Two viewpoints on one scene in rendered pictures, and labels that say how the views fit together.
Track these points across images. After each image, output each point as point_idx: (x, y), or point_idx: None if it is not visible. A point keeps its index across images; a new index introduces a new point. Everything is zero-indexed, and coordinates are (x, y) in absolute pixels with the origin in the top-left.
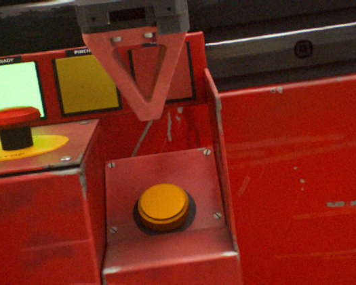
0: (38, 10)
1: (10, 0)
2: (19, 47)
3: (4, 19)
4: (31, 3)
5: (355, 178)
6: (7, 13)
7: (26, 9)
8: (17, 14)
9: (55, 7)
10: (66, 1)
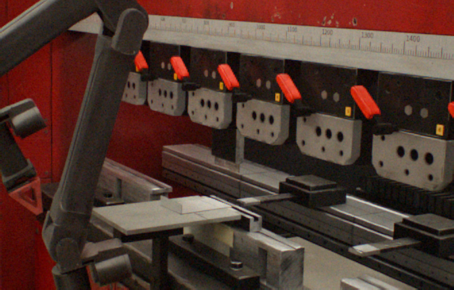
0: (186, 286)
1: (204, 270)
2: None
3: (178, 282)
4: (197, 278)
5: None
6: (179, 281)
7: (183, 283)
8: (181, 283)
9: (190, 288)
10: (193, 287)
